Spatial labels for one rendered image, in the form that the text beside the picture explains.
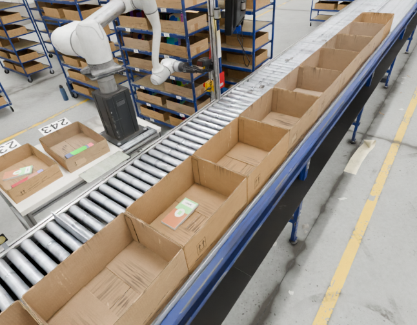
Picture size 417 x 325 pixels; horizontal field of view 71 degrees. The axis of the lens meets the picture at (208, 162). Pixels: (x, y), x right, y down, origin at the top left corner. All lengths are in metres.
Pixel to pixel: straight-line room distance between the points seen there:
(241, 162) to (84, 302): 0.91
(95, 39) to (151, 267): 1.28
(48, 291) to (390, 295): 1.87
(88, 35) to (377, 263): 2.28
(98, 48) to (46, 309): 1.33
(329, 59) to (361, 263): 1.50
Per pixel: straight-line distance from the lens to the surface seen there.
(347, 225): 2.49
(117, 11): 2.33
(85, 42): 1.89
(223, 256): 1.11
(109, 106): 1.95
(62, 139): 2.28
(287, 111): 1.90
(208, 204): 1.30
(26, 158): 2.25
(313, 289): 2.12
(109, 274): 1.19
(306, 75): 2.21
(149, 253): 1.19
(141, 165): 1.82
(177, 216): 1.25
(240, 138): 1.63
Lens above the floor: 1.83
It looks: 39 degrees down
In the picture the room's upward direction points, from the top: 6 degrees counter-clockwise
